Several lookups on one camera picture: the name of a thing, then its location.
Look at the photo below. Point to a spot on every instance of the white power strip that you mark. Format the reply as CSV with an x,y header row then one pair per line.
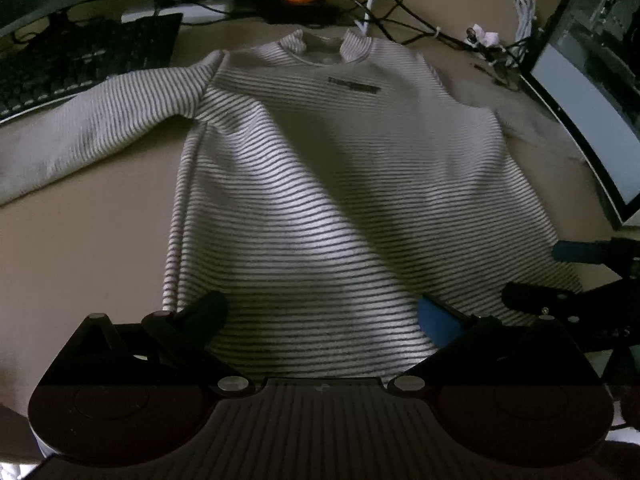
x,y
175,10

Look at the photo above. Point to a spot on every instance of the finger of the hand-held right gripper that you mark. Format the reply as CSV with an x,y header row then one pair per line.
x,y
530,294
575,252

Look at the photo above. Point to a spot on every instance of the striped long-sleeve sweater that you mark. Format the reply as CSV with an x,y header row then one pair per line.
x,y
320,200

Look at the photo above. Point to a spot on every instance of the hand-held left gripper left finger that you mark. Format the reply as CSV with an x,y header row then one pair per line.
x,y
212,307

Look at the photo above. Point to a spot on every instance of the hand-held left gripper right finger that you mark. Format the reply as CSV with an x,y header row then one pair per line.
x,y
440,322

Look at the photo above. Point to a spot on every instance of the black keyboard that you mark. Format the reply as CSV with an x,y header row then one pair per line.
x,y
75,62

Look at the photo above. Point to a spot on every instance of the crumpled white tissue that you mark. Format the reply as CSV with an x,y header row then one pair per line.
x,y
484,35

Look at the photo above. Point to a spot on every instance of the flat computer monitor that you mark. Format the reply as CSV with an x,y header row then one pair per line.
x,y
590,80

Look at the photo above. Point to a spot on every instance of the black flat box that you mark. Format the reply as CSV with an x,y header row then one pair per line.
x,y
305,12

